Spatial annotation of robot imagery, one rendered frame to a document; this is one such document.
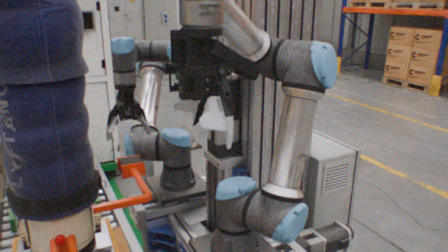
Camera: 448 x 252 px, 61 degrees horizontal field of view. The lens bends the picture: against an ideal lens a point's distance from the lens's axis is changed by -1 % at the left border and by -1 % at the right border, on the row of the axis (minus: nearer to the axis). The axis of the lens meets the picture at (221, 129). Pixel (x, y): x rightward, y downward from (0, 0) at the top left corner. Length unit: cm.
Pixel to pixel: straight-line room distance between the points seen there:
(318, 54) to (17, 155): 75
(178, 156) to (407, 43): 777
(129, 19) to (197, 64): 956
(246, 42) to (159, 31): 978
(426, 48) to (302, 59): 774
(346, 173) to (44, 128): 105
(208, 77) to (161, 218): 101
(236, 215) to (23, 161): 56
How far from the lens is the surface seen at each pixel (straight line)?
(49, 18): 89
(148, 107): 161
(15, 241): 135
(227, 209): 109
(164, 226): 159
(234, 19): 90
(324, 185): 144
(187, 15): 64
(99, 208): 119
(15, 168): 101
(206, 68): 64
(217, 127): 64
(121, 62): 128
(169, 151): 150
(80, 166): 100
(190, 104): 74
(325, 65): 98
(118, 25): 1015
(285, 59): 101
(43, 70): 90
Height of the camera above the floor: 177
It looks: 19 degrees down
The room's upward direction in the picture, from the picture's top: straight up
